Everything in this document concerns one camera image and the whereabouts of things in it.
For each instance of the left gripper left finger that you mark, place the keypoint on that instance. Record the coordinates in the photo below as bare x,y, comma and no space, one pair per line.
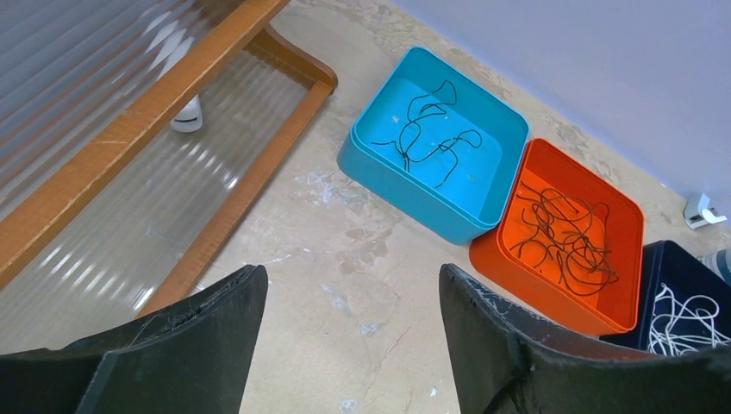
193,356

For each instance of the orange plastic bin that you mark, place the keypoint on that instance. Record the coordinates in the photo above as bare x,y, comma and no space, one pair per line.
569,245

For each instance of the dark blue plastic bin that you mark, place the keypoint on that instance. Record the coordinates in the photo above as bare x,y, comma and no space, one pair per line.
683,306

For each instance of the small grey clip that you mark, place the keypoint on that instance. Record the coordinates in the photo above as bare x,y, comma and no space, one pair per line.
698,212

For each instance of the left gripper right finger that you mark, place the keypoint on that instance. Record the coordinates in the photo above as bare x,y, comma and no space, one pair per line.
507,359

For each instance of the blue white tape roll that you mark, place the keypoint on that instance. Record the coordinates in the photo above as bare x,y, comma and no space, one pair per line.
719,263

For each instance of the small white bottle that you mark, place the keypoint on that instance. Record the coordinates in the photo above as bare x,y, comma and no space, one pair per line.
190,118

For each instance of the wooden rack shelf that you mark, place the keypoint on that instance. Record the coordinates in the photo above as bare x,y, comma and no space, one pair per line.
107,213

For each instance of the teal plastic bin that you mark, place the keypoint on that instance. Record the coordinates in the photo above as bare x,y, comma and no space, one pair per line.
437,146

